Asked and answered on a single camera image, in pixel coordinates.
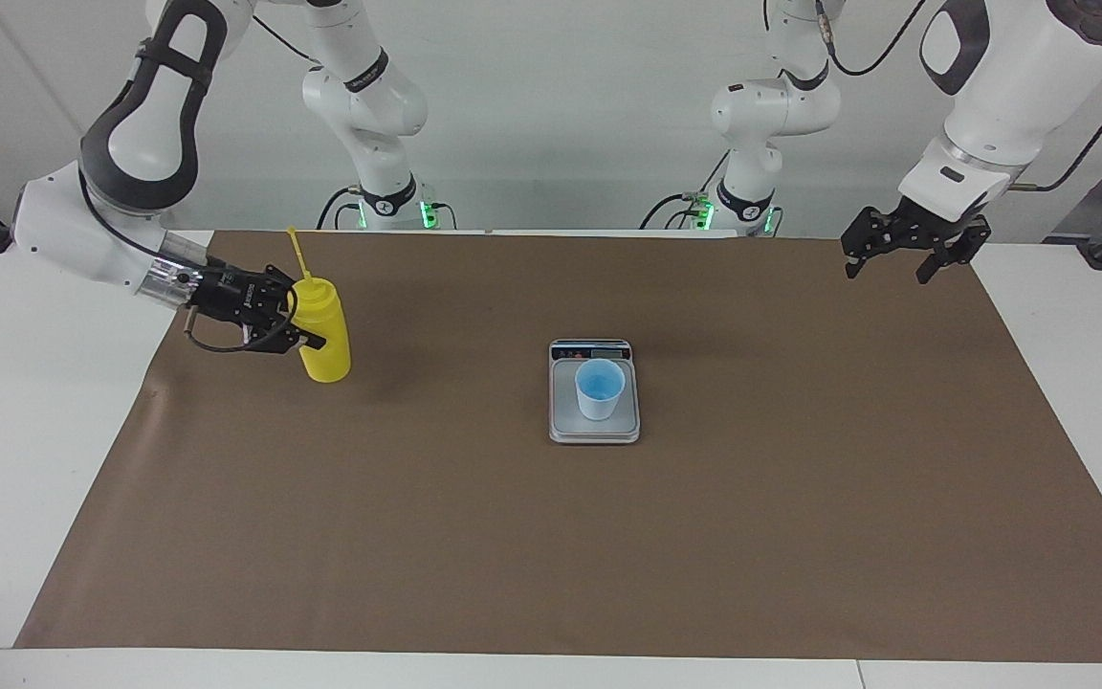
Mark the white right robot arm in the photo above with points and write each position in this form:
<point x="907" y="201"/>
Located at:
<point x="140" y="144"/>

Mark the yellow squeeze bottle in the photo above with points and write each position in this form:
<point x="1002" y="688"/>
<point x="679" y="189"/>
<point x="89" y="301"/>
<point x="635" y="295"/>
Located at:
<point x="326" y="354"/>

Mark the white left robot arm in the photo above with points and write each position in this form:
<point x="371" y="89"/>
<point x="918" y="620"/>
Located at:
<point x="1020" y="77"/>

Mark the light blue plastic cup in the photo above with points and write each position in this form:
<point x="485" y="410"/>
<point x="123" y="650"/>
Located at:
<point x="599" y="407"/>

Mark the brown paper table mat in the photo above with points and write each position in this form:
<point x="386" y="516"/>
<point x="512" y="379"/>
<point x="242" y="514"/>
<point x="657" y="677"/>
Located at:
<point x="513" y="536"/>

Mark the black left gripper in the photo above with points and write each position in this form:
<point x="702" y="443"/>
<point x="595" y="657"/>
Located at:
<point x="919" y="232"/>

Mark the silver digital kitchen scale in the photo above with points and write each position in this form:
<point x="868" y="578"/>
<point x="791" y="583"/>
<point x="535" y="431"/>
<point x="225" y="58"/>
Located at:
<point x="565" y="426"/>

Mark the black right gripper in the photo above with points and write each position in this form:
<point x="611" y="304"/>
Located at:
<point x="245" y="297"/>

